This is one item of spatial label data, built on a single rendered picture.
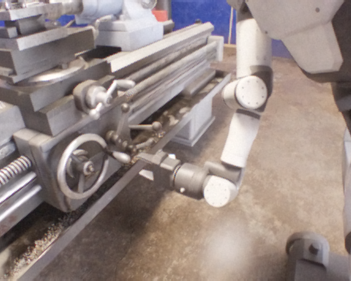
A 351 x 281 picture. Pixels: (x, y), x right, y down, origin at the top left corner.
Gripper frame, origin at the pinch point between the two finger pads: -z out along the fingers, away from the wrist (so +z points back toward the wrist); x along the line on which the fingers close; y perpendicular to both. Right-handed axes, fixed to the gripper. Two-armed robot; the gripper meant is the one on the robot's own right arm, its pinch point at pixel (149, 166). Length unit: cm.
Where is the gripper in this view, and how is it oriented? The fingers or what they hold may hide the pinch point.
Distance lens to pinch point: 78.8
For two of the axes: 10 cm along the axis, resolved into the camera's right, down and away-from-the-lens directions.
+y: -4.7, 4.6, -7.5
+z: 8.8, 2.4, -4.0
